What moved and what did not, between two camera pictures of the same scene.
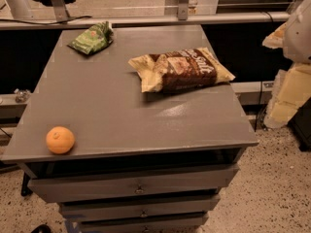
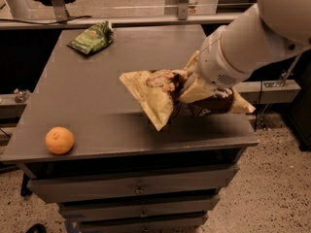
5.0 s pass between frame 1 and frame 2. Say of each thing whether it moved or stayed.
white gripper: moved
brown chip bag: moved
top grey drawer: stayed
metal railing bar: stayed
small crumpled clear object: stayed
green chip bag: stayed
